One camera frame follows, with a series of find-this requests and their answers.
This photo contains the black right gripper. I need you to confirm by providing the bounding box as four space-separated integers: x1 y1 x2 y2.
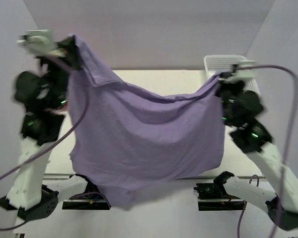
214 71 245 125

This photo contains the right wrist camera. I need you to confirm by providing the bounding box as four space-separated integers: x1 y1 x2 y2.
221 60 256 83

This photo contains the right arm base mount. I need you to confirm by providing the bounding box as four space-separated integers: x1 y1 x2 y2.
194 183 245 211

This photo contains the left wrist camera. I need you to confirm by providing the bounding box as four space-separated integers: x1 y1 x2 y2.
16 29 58 56

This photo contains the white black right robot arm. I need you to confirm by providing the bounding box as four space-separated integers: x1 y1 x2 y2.
214 72 298 231

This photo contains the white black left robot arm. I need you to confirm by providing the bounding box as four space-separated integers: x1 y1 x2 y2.
0 36 95 222

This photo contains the purple t-shirt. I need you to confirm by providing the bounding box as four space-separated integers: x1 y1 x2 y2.
68 36 225 207

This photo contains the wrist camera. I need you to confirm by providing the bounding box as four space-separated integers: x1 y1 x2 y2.
16 29 58 56
221 60 256 83

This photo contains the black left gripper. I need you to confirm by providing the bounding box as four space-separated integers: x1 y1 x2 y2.
45 35 85 107

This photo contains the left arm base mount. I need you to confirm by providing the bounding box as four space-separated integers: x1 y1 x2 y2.
62 182 111 211

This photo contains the white plastic basket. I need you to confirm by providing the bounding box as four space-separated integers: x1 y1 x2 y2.
204 55 260 94

